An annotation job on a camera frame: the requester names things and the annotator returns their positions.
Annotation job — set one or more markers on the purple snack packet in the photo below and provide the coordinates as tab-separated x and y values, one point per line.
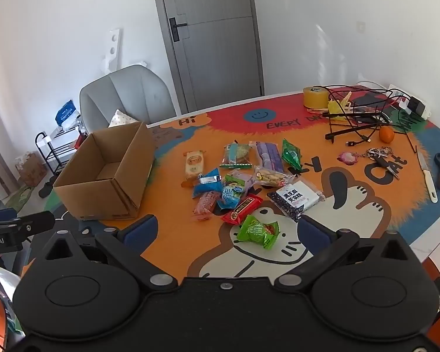
269	156

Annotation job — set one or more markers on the small pink purple packet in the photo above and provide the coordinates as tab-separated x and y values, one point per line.
240	180

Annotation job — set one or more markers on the small cyan snack packet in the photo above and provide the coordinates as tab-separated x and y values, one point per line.
229	196

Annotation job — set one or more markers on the pink red snack packet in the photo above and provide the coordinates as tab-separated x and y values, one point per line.
205	205

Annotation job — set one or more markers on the clear packet of green cookies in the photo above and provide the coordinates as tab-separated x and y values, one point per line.
236	156

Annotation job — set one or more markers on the white wall socket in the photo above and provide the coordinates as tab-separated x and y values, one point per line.
361	26

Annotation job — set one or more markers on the lime green snack packet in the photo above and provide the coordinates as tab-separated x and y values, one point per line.
258	231

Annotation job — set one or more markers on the white dotted pillow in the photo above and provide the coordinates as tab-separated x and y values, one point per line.
121	119

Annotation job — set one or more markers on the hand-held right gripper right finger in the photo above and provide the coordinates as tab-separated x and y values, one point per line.
313	235

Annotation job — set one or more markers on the clear cracker packet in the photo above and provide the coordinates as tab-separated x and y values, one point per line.
273	178

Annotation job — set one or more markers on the green floor mat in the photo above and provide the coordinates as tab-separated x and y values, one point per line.
18	198

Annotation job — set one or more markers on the black shoe rack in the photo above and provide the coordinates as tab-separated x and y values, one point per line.
55	150

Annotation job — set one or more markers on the blue plastic bag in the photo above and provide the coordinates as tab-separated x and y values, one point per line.
65	112

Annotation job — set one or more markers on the white power strip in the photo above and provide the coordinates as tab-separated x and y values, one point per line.
416	107

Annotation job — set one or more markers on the orange fruit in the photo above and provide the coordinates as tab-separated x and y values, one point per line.
386	135

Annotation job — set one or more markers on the brown cardboard box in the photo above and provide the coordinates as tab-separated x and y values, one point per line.
106	190

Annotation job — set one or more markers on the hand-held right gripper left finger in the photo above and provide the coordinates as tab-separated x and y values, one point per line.
142	231

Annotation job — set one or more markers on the yellow plastic clip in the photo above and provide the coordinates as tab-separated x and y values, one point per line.
335	108

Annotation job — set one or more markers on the grey upholstered chair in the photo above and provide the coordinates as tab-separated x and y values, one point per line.
143	91

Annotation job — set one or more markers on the white foam board with holes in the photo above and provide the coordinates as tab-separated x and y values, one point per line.
112	51

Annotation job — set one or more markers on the small printed cardboard box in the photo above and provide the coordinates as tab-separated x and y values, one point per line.
31	170

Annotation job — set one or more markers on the small silver blue packet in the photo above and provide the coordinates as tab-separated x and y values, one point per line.
209	179

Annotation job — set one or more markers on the pair of black slippers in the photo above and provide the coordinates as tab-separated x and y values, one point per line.
46	190

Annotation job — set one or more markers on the bunch of keys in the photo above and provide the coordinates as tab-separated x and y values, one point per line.
379	156

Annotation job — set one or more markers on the colourful cartoon table mat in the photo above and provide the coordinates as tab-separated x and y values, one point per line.
176	236

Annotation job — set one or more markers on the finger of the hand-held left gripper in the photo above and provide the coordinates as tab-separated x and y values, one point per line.
33	223
2	214

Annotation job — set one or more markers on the cream bread packet orange ends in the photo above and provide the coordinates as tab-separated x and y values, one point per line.
194	165

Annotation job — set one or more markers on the blue snack packet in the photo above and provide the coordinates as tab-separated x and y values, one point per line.
207	190

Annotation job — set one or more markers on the dark green snack packet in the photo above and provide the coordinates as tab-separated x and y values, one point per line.
291	154

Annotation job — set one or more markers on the navy and white snack packet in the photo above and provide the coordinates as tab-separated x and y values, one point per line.
297	198

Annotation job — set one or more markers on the grey door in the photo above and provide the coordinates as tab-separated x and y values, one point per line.
212	44

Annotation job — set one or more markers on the yellow tape roll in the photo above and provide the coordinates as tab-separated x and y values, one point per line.
315	97

